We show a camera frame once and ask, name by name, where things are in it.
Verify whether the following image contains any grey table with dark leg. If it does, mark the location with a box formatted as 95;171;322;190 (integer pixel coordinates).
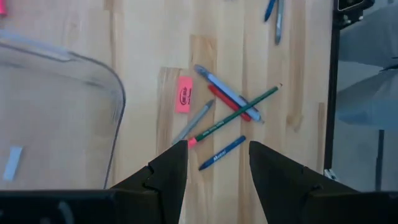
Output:
337;70;398;191

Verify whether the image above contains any green pencil with pink eraser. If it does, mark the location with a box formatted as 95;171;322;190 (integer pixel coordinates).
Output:
187;83;283;149

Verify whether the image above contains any clear plastic bin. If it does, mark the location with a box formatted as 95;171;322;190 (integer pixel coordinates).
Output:
0;30;127;190

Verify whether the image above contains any pink printed eraser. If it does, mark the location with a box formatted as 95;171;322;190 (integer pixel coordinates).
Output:
175;76;194;114

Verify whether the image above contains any grey crayon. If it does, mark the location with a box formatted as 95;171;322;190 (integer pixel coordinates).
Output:
172;99;216;146
274;0;285;45

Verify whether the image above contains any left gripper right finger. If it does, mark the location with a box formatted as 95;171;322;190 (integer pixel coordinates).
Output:
249;141;358;224

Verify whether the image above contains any red crayon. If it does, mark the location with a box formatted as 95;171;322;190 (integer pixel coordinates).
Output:
207;84;252;123

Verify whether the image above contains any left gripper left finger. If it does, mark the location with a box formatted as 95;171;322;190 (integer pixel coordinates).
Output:
110;139;188;224

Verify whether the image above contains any light blue pen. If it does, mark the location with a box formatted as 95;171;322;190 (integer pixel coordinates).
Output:
194;64;264;124

